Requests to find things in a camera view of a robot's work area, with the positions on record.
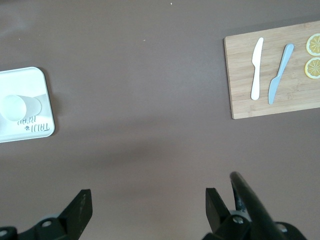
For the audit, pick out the white plastic knife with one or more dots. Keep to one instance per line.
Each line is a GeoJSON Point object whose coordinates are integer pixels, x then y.
{"type": "Point", "coordinates": [256, 82]}

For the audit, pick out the grey plastic knife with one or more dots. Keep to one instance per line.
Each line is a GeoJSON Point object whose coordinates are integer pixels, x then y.
{"type": "Point", "coordinates": [273, 87]}

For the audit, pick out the brown table cover mat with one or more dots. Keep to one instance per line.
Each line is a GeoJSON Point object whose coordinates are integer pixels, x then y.
{"type": "Point", "coordinates": [150, 100]}

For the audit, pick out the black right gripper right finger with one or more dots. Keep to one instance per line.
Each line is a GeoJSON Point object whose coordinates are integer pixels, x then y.
{"type": "Point", "coordinates": [217, 215]}

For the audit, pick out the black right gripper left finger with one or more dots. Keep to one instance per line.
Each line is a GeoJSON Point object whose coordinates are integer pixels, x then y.
{"type": "Point", "coordinates": [75, 212]}

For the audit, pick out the bamboo cutting board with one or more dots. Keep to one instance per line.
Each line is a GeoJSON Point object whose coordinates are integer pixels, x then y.
{"type": "Point", "coordinates": [240, 75]}

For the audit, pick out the white plastic cup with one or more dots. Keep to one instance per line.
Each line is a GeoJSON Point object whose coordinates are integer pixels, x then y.
{"type": "Point", "coordinates": [12, 107]}

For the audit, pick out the lemon slice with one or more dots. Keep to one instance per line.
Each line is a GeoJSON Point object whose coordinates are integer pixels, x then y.
{"type": "Point", "coordinates": [314, 45]}
{"type": "Point", "coordinates": [313, 68]}

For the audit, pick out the white bear print tray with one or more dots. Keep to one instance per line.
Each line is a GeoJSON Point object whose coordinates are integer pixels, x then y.
{"type": "Point", "coordinates": [22, 80]}

